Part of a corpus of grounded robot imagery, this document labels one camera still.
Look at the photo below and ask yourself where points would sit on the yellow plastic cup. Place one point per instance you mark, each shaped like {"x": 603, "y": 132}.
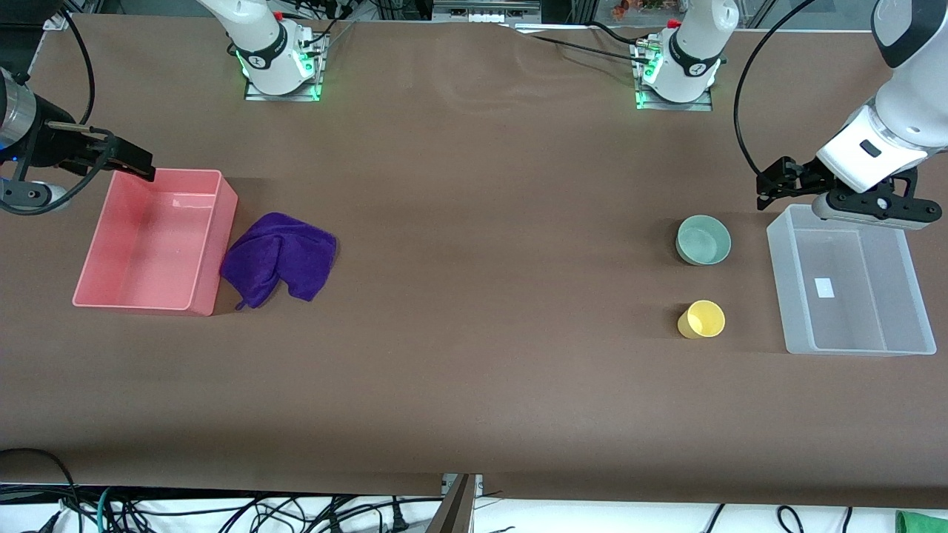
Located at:
{"x": 702, "y": 320}

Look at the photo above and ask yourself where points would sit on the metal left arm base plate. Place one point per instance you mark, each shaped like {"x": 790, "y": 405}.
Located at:
{"x": 703, "y": 105}

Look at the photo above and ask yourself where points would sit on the silver aluminium frame rail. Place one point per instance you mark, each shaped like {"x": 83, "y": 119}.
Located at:
{"x": 485, "y": 9}

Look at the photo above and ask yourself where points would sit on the white paper label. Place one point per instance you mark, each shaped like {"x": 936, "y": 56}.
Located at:
{"x": 824, "y": 288}

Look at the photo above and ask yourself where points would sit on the clear plastic bin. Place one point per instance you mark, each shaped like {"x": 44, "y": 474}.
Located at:
{"x": 852, "y": 311}

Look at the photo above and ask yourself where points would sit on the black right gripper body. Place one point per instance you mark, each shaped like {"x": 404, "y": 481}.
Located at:
{"x": 50, "y": 145}

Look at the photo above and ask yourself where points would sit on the pink plastic bin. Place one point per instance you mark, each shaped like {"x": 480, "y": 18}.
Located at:
{"x": 148, "y": 252}

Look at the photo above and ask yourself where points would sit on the green cloth scrap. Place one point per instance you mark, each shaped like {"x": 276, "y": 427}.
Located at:
{"x": 922, "y": 523}

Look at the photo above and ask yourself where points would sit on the pale green bowl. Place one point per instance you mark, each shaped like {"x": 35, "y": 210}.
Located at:
{"x": 703, "y": 240}

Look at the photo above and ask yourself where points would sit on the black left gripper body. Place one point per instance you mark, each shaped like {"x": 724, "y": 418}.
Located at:
{"x": 803, "y": 178}

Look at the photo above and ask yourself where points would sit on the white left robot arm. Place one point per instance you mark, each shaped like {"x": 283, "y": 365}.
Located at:
{"x": 696, "y": 44}

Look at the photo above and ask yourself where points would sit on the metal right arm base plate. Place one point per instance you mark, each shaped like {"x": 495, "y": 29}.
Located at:
{"x": 255, "y": 95}

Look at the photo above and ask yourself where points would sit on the purple microfibre cloth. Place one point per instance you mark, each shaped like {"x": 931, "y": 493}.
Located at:
{"x": 281, "y": 255}

